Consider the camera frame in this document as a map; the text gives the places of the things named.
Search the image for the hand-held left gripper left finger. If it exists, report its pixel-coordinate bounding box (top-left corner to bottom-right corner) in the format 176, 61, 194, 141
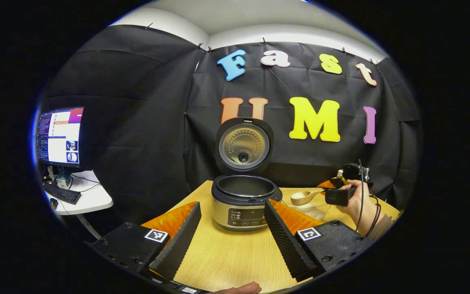
90, 201, 202, 283

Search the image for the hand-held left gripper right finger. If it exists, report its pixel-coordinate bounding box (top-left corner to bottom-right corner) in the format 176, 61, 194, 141
264, 199, 374, 282

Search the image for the wooden spoon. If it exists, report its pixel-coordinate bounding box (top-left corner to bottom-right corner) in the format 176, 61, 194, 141
290, 188, 330, 206

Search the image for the dark grey rice cooker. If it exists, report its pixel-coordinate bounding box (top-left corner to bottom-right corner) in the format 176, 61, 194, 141
211, 117, 283, 232

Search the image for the clear plastic box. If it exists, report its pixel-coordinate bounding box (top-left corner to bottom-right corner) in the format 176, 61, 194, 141
280, 188, 330, 221

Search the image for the white side table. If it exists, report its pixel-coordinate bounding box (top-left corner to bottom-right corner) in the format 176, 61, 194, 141
45, 169, 114, 241

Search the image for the black backdrop cloth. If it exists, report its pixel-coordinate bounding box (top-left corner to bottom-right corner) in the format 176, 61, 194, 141
39, 24, 421, 229

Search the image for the black keyboard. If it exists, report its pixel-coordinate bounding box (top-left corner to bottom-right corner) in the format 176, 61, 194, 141
42, 182, 82, 205

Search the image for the small teal box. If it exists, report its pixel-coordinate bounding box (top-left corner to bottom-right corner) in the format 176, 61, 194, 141
55, 171, 73, 189

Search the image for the computer monitor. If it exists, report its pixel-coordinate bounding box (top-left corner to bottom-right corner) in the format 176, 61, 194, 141
36, 107, 84, 168

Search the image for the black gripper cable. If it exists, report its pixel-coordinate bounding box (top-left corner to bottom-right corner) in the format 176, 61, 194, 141
355, 159, 383, 234

